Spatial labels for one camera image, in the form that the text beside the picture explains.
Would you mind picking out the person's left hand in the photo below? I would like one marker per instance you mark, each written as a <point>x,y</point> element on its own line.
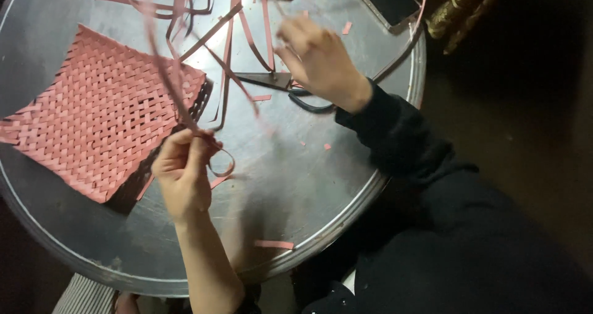
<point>180,179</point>

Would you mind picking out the person's right hand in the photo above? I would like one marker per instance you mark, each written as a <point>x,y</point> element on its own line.
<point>324,68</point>

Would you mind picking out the person's right fingers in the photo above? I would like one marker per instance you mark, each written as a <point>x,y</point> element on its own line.
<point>296,40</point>

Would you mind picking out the long pink paper strip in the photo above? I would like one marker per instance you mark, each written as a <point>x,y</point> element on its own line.
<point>166,68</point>

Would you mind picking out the heap of loose pink strips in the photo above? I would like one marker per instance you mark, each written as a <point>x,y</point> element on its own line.
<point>241,31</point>

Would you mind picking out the gold ornate furniture leg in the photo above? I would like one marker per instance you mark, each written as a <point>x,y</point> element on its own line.
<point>456,13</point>

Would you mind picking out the short pink strip piece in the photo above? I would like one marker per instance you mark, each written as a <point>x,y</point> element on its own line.
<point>274,244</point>

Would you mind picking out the woven pink paper mat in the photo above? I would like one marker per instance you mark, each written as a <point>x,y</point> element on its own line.
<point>102,115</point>

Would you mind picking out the person's black garment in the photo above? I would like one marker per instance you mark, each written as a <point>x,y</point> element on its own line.
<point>463,249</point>

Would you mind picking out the striped grey cloth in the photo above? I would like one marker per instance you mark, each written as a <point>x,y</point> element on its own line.
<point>85,298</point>

